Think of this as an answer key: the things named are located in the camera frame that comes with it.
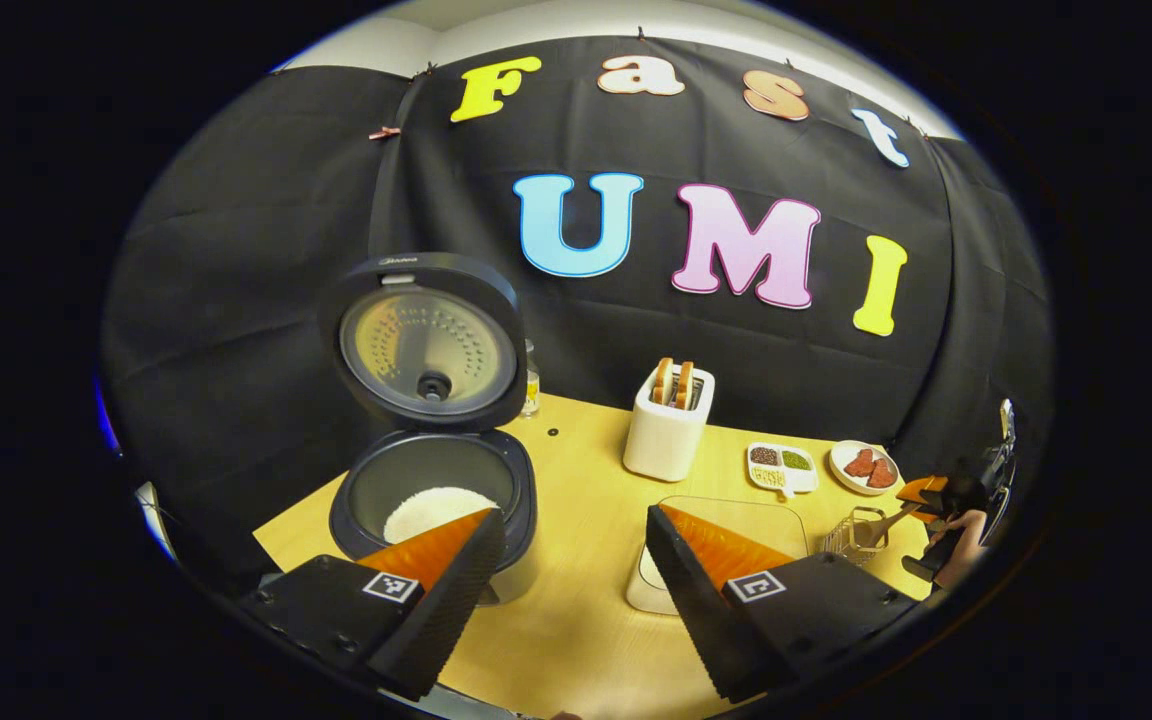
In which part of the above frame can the white round plate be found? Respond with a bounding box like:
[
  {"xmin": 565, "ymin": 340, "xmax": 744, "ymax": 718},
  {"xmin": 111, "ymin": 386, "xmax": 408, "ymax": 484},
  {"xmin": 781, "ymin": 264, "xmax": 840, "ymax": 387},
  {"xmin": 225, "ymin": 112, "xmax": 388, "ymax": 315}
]
[{"xmin": 829, "ymin": 440, "xmax": 902, "ymax": 497}]

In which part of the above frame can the white box with clear lid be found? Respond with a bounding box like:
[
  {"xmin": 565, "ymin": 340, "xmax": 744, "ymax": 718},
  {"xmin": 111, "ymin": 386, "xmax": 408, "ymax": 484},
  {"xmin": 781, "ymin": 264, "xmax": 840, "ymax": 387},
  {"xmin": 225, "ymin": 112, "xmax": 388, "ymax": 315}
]
[{"xmin": 626, "ymin": 496, "xmax": 810, "ymax": 615}]

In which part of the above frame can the black stand with white top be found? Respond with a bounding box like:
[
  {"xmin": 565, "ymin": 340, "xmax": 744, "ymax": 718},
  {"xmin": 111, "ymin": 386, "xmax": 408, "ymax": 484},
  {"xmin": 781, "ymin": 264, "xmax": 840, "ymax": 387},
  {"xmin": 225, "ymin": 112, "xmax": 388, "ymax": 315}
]
[{"xmin": 996, "ymin": 398, "xmax": 1019, "ymax": 501}]

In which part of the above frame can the black backdrop cloth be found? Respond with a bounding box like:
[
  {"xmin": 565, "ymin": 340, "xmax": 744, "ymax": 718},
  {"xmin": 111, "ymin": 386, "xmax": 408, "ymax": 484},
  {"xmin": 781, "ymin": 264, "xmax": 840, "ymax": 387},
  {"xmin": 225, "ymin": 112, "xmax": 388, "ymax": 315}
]
[{"xmin": 101, "ymin": 35, "xmax": 1055, "ymax": 601}]

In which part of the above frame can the metal wire chopstick holder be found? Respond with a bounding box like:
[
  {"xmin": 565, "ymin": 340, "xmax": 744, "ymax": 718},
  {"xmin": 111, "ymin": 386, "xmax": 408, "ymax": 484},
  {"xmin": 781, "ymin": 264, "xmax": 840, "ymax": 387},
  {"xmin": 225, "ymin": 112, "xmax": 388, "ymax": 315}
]
[{"xmin": 821, "ymin": 506, "xmax": 892, "ymax": 559}]

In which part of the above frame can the white toaster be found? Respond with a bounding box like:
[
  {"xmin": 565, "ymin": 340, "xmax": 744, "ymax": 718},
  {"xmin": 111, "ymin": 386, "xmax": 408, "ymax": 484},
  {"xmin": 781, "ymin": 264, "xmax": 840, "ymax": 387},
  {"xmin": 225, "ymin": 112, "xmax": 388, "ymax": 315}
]
[{"xmin": 623, "ymin": 365, "xmax": 716, "ymax": 483}]

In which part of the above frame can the white rice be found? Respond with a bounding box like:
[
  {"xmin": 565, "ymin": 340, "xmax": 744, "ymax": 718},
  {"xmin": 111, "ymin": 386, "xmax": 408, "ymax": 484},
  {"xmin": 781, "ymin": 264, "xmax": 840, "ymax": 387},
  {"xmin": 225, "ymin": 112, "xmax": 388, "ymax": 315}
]
[{"xmin": 383, "ymin": 487, "xmax": 500, "ymax": 546}]

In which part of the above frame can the white divided dish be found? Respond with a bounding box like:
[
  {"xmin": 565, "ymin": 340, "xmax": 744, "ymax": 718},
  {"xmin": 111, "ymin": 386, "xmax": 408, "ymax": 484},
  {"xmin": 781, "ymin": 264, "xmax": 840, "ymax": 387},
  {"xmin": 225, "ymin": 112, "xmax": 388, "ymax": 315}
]
[{"xmin": 746, "ymin": 442, "xmax": 819, "ymax": 499}]

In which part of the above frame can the dark rice cooker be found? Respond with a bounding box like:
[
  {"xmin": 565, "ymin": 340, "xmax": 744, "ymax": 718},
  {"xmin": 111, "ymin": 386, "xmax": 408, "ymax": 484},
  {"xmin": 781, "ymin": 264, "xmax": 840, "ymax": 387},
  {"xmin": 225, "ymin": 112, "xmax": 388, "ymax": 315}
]
[{"xmin": 318, "ymin": 252, "xmax": 542, "ymax": 607}]

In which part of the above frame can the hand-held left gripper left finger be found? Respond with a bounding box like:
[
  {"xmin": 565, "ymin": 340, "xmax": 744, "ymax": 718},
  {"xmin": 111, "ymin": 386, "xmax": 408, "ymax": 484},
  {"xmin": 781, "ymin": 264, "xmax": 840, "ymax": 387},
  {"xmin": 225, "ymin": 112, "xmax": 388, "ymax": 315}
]
[{"xmin": 236, "ymin": 507, "xmax": 509, "ymax": 701}]

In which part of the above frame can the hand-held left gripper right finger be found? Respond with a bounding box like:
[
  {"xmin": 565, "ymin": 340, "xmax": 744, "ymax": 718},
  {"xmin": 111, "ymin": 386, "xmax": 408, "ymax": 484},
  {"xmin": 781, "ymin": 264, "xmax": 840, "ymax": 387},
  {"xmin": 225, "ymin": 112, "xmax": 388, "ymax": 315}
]
[{"xmin": 644, "ymin": 505, "xmax": 922, "ymax": 703}]

